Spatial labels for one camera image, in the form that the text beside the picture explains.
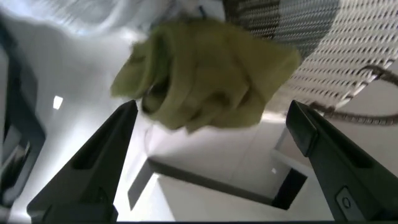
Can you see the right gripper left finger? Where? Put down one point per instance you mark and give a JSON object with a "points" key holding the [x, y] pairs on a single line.
{"points": [[93, 186]]}

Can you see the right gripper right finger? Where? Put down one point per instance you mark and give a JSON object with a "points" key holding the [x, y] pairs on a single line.
{"points": [[357, 180]]}

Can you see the green garment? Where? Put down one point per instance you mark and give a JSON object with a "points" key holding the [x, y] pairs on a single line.
{"points": [[202, 77]]}

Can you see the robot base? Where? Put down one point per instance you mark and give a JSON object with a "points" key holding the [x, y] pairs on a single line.
{"points": [[289, 189]]}

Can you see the white laundry basket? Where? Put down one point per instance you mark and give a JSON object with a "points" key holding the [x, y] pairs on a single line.
{"points": [[357, 31]]}

